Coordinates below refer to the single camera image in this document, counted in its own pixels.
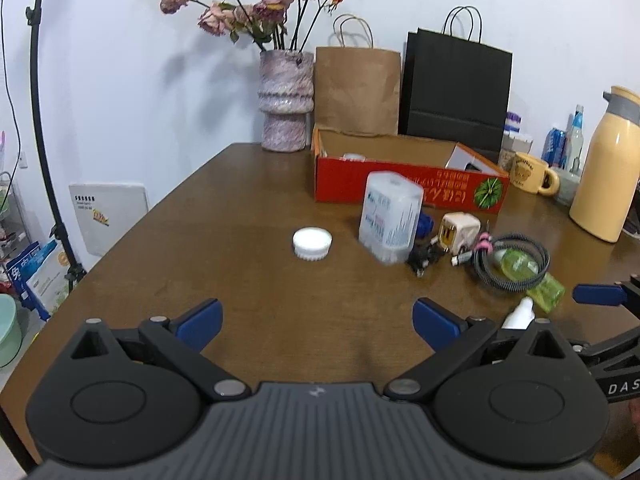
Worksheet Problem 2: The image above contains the black braided usb cable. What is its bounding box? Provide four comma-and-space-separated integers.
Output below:
451, 231, 552, 292

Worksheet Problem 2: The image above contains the translucent cotton swab box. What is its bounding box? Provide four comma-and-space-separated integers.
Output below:
359, 171, 423, 264

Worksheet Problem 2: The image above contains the white ribbed bottle cap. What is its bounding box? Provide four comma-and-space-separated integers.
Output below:
292, 226, 333, 261

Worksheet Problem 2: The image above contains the right hand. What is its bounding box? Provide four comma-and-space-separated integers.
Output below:
591, 399, 639, 479

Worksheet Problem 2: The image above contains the green spray bottle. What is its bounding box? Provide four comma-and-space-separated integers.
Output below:
495, 248, 565, 314

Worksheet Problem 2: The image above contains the small black clip object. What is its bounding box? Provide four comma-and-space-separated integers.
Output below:
407, 212, 445, 278

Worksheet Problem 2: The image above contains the cream thermos jug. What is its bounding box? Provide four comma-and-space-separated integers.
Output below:
570, 86, 640, 244

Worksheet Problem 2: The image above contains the grey ceramic cup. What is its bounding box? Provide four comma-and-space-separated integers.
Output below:
554, 168, 580, 207

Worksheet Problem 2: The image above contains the black light stand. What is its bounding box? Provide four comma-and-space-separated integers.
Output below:
24, 0, 87, 291

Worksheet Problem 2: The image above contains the yellow bear mug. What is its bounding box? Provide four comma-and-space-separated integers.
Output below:
510, 152, 560, 196

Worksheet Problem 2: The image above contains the blue soda can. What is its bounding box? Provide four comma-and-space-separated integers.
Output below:
541, 128, 567, 168

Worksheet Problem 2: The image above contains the red cardboard box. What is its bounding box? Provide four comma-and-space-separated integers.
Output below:
311, 128, 509, 214

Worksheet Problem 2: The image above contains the clear glass bottle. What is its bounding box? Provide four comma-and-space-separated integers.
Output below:
564, 105, 584, 174

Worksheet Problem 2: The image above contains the blue white package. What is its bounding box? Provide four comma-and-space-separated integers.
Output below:
6, 238, 70, 321

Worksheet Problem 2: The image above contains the clear food storage container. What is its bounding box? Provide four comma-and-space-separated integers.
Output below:
498, 130, 534, 172

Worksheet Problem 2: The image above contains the green plastic bucket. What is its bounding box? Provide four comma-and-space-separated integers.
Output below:
0, 294, 23, 367

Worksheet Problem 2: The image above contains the purple lidded jar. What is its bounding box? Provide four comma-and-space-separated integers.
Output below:
504, 112, 522, 132

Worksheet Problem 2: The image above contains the black paper bag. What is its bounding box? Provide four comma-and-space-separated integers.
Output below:
398, 6, 512, 162

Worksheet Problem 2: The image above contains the brown paper bag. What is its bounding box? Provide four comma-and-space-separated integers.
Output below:
314, 13, 401, 136

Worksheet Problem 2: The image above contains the dried pink rose bouquet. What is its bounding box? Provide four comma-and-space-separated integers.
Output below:
160, 0, 344, 52

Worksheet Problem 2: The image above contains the cream wall charger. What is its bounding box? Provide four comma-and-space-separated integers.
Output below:
437, 211, 480, 256

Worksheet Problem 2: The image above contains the white wall panel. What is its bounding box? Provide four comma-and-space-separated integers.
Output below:
68, 183, 149, 257

